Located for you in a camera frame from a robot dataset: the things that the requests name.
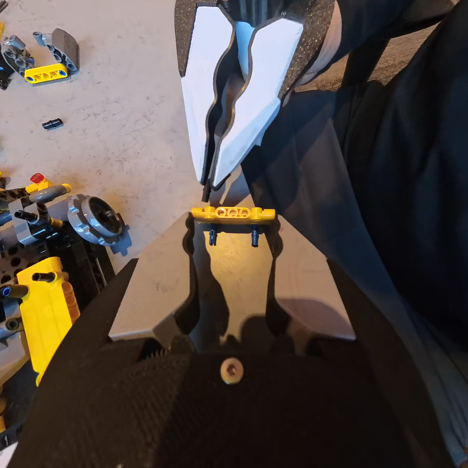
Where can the dark grey connector piece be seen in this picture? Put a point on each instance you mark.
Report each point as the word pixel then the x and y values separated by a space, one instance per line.
pixel 16 55

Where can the yellow brick panel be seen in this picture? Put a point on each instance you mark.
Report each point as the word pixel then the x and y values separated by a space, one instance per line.
pixel 199 214

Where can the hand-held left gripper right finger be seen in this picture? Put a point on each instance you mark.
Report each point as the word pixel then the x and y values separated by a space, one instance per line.
pixel 310 292

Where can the grey desk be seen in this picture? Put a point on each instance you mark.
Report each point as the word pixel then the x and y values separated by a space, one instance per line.
pixel 128 109

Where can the grey curved brick piece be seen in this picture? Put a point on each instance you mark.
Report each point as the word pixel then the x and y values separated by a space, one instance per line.
pixel 65 47

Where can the person's right forearm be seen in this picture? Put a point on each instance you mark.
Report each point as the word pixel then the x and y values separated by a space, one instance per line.
pixel 384 25

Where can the black connector pin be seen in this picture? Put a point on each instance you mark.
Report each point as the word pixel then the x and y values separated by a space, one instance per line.
pixel 206 193
pixel 52 123

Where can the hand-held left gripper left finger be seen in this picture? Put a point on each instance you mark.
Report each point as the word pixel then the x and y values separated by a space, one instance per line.
pixel 153 292

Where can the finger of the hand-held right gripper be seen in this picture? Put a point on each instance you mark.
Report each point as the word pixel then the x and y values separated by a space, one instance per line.
pixel 201 91
pixel 263 84

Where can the yellow brick toy vehicle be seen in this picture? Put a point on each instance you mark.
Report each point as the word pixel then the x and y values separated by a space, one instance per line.
pixel 44 292

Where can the yellow short beam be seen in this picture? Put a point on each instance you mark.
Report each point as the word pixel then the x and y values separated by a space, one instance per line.
pixel 45 74

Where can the person's dark jacket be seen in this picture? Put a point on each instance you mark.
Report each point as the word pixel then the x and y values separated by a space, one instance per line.
pixel 420 182

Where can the person's leg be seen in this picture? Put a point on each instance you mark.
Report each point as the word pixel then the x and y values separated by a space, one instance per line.
pixel 310 175

